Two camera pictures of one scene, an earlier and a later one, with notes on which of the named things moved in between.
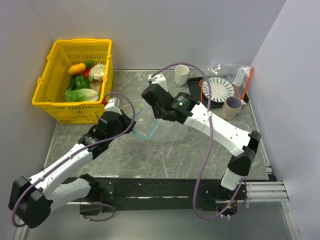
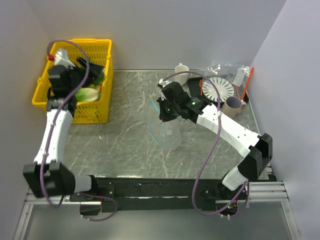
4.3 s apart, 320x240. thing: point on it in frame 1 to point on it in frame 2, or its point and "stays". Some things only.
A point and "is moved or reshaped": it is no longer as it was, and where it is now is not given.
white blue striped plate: [221, 89] stays
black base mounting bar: [183, 194] stays
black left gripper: [127, 121] to [94, 71]
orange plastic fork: [200, 84] stays
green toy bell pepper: [81, 82] is moved or reshaped
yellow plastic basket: [50, 95] stays
